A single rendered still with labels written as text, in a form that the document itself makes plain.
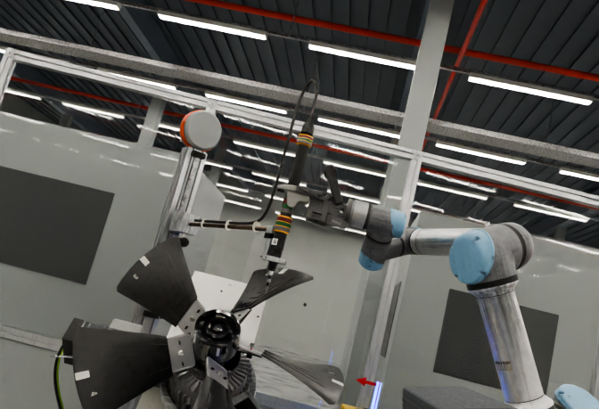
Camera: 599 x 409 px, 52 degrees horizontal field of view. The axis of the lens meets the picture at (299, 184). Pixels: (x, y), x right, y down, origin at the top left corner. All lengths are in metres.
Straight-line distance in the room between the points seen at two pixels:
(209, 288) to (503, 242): 1.02
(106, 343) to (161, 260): 0.32
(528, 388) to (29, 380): 1.77
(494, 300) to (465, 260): 0.11
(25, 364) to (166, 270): 0.92
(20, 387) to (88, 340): 0.98
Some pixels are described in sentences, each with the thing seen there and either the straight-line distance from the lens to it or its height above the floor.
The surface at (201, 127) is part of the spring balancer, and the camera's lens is 2.36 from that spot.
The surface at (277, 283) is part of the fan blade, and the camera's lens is 1.82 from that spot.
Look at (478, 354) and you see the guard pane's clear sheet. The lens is 2.52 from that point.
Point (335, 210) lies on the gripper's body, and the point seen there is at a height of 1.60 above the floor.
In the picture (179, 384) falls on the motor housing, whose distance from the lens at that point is 1.76.
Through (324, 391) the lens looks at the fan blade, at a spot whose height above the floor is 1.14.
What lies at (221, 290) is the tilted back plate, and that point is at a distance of 2.09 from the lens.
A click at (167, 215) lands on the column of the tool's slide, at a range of 2.31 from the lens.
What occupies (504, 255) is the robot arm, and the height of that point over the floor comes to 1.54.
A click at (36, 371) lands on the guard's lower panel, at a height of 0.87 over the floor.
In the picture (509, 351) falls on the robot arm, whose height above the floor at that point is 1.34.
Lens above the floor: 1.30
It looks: 12 degrees up
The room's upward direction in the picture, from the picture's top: 14 degrees clockwise
